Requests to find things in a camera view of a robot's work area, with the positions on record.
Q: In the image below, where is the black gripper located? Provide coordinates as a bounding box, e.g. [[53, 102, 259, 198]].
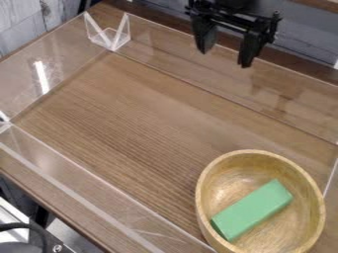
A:
[[184, 0, 281, 68]]

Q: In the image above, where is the green rectangular block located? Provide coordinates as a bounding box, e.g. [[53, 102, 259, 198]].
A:
[[209, 179, 292, 242]]

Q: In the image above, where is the brown wooden bowl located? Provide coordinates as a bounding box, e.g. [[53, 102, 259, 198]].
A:
[[194, 149, 325, 253]]

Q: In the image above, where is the clear acrylic enclosure wall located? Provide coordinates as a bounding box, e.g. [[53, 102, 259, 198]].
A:
[[0, 10, 338, 253]]

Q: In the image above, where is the black cable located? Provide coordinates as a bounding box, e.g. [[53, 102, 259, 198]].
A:
[[0, 222, 45, 253]]

